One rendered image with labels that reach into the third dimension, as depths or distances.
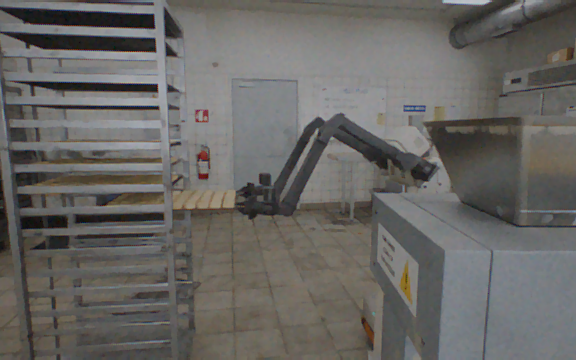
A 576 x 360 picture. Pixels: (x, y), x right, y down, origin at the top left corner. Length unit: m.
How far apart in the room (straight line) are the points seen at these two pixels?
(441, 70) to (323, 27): 2.07
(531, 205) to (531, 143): 0.09
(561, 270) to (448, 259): 0.12
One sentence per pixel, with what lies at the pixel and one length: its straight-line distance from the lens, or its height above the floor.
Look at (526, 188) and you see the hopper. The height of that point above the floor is 1.24.
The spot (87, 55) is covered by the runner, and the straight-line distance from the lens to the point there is 1.68.
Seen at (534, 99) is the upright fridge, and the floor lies 1.65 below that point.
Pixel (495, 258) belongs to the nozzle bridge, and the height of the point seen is 1.17.
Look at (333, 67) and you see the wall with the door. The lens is 5.75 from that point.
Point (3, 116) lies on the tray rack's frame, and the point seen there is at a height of 1.35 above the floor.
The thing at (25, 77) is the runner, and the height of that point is 1.50.
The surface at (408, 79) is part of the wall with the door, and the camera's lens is 6.20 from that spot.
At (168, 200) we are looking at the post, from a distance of 1.57.
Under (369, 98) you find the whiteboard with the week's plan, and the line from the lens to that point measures 5.89.
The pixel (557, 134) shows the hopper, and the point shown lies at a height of 1.30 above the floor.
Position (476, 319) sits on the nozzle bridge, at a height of 1.10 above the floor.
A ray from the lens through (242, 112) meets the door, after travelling 5.48.
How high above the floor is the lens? 1.31
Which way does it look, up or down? 8 degrees down
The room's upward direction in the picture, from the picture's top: straight up
